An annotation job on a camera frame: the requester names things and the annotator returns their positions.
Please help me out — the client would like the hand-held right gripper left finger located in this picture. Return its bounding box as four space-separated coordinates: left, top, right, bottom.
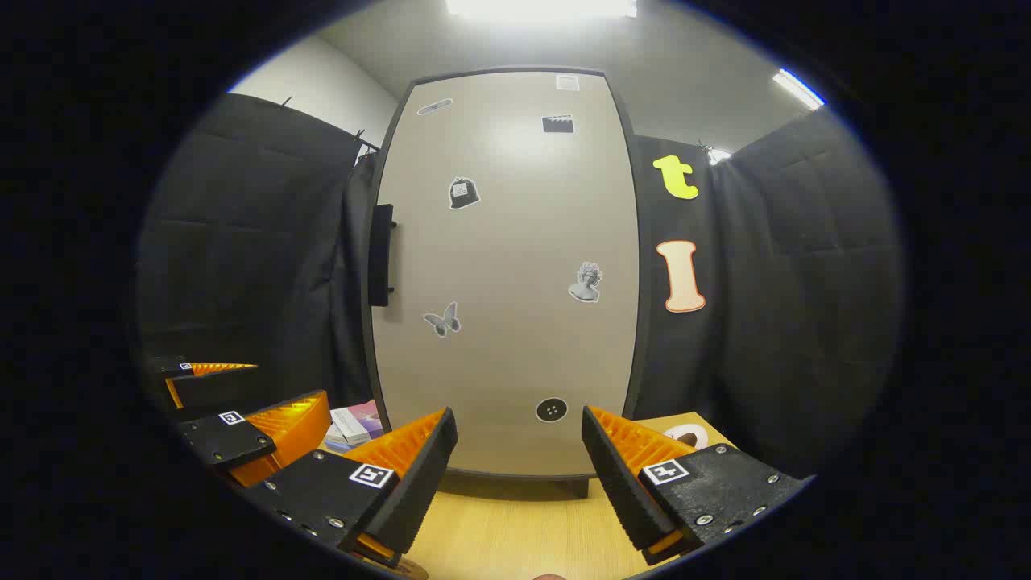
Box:
242 407 460 569

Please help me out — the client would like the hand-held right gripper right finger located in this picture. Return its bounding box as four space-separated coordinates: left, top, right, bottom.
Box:
582 405 810 566

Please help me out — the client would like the black door handle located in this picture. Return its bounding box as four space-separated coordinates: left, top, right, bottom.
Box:
369 204 397 308

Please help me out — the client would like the grey cabinet door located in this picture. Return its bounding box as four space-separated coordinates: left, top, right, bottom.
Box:
360 66 652 483

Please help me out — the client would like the pink box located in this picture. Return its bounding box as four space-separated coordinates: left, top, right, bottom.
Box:
329 400 386 445

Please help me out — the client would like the white tape roll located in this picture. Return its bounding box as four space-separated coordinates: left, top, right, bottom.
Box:
662 423 710 450

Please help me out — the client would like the black backdrop cloth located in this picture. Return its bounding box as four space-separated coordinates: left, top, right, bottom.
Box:
135 91 903 484

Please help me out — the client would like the long ceiling light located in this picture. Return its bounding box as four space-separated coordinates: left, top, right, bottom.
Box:
772 68 826 110

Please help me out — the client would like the large ceiling light panel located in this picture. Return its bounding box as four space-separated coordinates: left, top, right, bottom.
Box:
445 0 639 20

